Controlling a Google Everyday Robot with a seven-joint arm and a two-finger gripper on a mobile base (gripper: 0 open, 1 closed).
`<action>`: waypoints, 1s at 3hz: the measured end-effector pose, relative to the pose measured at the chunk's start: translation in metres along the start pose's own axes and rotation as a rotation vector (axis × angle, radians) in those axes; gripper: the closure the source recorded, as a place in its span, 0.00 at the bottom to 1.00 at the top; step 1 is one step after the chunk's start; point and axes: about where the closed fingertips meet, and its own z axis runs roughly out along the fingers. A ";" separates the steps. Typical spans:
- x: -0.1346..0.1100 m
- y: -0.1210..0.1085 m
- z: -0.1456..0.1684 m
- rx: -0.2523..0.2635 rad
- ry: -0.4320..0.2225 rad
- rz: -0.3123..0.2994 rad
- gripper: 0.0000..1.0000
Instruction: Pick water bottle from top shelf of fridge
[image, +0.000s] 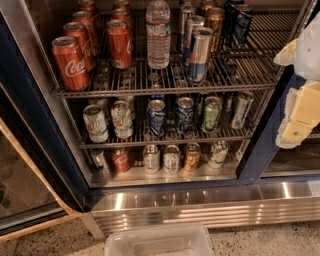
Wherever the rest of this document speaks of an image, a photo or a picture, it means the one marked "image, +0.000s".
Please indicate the white can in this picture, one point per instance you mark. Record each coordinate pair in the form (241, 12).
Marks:
(217, 154)
(151, 159)
(171, 159)

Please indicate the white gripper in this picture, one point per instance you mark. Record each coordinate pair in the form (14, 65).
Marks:
(309, 55)

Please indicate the back dark blue can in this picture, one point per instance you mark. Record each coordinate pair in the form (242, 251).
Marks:
(230, 6)

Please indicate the front left Coca-Cola can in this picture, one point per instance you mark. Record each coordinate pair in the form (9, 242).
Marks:
(71, 63)

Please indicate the right blue Pepsi can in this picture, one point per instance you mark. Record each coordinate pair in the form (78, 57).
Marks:
(184, 114)

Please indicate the wire shelf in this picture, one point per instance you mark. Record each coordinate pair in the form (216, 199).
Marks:
(142, 137)
(249, 68)

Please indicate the red can bottom shelf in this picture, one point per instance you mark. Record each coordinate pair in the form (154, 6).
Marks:
(120, 157)

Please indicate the middle wire shelf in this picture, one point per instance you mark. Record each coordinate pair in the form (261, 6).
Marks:
(142, 137)

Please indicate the stainless steel fridge cabinet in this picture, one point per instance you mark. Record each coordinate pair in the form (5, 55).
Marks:
(259, 182)

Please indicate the right white can bottom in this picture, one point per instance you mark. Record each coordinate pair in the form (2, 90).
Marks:
(217, 154)

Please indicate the orange can bottom shelf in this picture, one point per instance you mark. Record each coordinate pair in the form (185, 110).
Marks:
(192, 156)

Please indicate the back left Coca-Cola can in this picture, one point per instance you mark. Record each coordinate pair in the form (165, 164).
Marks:
(88, 5)

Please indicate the left blue Pepsi can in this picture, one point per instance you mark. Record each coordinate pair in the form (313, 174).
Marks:
(156, 115)

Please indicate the front brown coffee can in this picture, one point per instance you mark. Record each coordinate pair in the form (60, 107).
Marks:
(215, 17)

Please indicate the silver can middle shelf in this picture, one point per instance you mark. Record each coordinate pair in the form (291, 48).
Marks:
(243, 104)

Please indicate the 7up can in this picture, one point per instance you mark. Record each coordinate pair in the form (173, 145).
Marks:
(122, 120)
(95, 123)

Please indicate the back middle Coca-Cola can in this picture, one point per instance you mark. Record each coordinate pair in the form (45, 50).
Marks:
(122, 4)

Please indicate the coca-cola can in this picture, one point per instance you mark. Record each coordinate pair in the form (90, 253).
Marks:
(122, 4)
(71, 63)
(88, 5)
(81, 34)
(88, 20)
(125, 15)
(119, 39)

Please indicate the left front 7UP can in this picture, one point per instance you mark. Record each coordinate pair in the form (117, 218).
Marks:
(95, 123)

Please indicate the red bull can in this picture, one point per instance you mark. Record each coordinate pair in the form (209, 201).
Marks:
(201, 39)
(191, 23)
(185, 11)

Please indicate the front dark blue can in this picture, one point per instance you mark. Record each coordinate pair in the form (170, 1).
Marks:
(242, 18)

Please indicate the left white can bottom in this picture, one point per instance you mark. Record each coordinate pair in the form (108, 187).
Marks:
(151, 159)

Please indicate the back brown coffee can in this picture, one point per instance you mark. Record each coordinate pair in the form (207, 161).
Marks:
(205, 5)

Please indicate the clear plastic water bottle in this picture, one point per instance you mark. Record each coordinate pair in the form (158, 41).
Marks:
(158, 32)

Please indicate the front middle Coca-Cola can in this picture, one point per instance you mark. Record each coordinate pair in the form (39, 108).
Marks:
(119, 39)

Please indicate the clear plastic bin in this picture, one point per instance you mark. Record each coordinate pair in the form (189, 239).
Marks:
(162, 240)

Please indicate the brown coffee can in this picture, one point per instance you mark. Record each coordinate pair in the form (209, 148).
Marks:
(215, 17)
(205, 5)

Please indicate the open fridge glass door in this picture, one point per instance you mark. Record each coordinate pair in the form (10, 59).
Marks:
(33, 194)

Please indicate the slim silver can bottom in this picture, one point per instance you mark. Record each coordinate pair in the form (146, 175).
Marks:
(99, 160)

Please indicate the blue pepsi can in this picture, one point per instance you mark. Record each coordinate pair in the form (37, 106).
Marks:
(184, 114)
(156, 115)

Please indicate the green soda can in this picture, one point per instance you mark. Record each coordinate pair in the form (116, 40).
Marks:
(211, 114)

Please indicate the top wire shelf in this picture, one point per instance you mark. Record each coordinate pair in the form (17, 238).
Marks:
(249, 68)

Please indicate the dark blue can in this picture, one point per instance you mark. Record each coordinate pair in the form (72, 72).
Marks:
(230, 6)
(242, 18)

